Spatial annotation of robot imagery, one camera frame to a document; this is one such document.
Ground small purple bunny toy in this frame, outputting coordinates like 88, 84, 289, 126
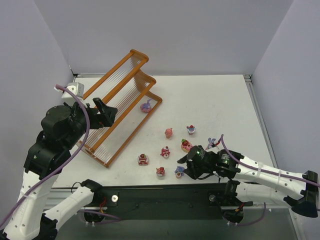
174, 166, 185, 179

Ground purple bunny sitting donut toy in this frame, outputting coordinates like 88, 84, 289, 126
206, 137, 216, 150

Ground blue cupcake toy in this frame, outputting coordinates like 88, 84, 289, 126
186, 125, 196, 135

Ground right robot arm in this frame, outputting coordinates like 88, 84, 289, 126
177, 145, 320, 218

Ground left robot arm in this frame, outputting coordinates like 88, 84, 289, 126
0, 97, 118, 240

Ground orange three-tier acrylic shelf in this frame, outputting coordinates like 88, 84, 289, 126
74, 49, 163, 168

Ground strawberry bear donut toy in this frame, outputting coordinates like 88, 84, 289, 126
180, 138, 193, 153

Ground pink bear cake toy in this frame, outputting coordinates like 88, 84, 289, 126
160, 146, 171, 159

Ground pink bear cupcake toy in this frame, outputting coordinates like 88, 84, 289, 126
156, 167, 166, 178

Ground pink ice cream toy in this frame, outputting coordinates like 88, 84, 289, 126
164, 128, 173, 139

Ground red strawberry cake toy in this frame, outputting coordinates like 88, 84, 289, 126
137, 153, 149, 166

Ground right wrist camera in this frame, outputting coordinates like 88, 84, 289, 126
205, 138, 221, 150

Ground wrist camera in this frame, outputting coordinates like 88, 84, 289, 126
205, 138, 221, 150
54, 82, 85, 105

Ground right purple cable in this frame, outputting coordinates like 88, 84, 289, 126
217, 134, 320, 227

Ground purple cable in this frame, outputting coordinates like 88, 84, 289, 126
217, 134, 320, 227
0, 84, 91, 223

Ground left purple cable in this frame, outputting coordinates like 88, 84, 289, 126
0, 84, 91, 223

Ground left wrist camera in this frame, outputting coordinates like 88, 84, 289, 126
54, 82, 85, 105

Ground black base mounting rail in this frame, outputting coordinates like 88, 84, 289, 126
88, 183, 253, 220

